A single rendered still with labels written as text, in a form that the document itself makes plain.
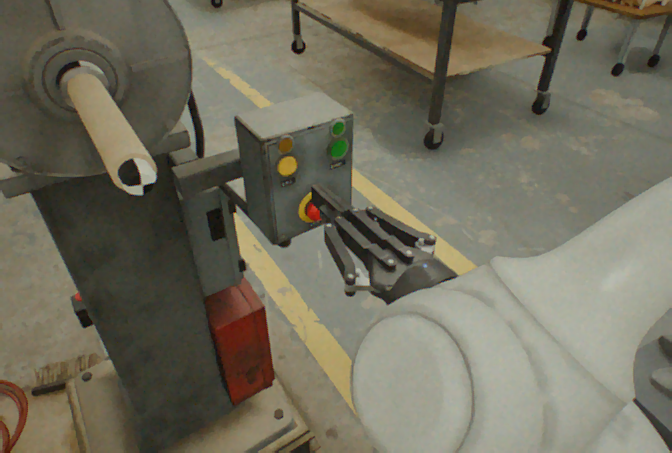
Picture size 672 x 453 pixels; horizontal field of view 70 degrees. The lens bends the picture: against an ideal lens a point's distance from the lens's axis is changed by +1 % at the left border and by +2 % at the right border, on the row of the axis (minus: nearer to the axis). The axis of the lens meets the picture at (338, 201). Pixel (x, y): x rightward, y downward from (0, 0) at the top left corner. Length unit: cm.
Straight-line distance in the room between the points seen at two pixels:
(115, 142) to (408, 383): 28
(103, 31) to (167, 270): 51
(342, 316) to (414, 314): 163
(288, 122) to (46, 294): 170
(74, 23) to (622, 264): 51
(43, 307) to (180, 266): 130
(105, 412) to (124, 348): 41
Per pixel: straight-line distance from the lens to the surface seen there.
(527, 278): 28
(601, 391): 28
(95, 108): 47
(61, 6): 57
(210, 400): 129
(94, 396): 149
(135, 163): 38
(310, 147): 72
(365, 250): 54
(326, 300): 193
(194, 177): 78
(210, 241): 99
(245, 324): 112
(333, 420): 165
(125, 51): 58
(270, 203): 74
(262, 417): 133
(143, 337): 106
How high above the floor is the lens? 145
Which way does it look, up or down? 37 degrees down
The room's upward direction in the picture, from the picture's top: straight up
